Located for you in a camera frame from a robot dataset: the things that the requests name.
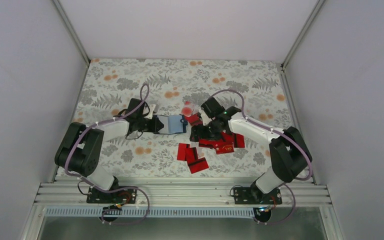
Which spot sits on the red card pile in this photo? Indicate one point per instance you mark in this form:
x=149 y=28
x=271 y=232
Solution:
x=225 y=140
x=194 y=120

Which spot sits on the aluminium left corner post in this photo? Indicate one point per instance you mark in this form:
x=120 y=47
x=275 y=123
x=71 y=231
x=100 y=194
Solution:
x=71 y=30

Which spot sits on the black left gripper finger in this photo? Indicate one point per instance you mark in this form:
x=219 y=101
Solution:
x=160 y=130
x=160 y=122

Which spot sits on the red card pile top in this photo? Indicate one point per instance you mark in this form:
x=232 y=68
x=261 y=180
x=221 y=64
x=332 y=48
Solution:
x=194 y=120

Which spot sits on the navy blue card holder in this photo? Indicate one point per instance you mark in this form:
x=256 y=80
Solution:
x=176 y=124

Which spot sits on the red card front bottom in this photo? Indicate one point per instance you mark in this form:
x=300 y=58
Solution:
x=197 y=165

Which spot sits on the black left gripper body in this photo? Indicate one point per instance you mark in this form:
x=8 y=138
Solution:
x=146 y=127

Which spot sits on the red card pile centre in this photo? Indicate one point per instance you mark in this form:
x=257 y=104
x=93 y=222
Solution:
x=225 y=140

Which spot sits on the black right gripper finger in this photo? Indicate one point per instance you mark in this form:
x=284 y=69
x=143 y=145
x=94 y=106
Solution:
x=193 y=131
x=203 y=135

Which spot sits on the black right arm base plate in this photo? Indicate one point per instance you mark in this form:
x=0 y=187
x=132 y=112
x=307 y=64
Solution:
x=253 y=196

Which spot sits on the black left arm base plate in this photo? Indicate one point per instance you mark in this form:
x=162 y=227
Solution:
x=95 y=196

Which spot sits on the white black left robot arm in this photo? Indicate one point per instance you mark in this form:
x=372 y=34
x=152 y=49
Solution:
x=80 y=150

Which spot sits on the aluminium front rail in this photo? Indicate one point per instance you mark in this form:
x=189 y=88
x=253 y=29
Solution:
x=182 y=192

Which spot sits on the red card far right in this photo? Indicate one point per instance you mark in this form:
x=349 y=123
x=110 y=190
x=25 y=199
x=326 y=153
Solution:
x=238 y=141

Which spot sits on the red VIP card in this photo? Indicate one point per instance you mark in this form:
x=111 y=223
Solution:
x=224 y=148

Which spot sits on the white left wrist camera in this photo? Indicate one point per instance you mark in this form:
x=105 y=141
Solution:
x=152 y=108

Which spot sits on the red card front middle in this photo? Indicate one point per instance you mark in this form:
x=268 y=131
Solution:
x=191 y=155

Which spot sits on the aluminium right corner post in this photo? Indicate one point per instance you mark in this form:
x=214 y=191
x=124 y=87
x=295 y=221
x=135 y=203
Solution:
x=303 y=32

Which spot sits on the red card front left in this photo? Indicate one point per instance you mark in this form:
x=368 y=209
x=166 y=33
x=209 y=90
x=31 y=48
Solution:
x=181 y=151

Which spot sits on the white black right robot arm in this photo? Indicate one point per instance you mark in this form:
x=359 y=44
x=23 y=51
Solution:
x=289 y=154

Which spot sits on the aluminium corner post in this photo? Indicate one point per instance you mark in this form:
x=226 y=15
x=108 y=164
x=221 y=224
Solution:
x=303 y=32
x=71 y=30

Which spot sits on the floral patterned table cloth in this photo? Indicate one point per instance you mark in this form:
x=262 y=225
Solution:
x=111 y=83

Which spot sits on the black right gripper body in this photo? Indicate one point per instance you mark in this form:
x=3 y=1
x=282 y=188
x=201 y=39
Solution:
x=215 y=132

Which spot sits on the grey slotted cable duct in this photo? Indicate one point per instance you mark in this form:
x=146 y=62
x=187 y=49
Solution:
x=153 y=212

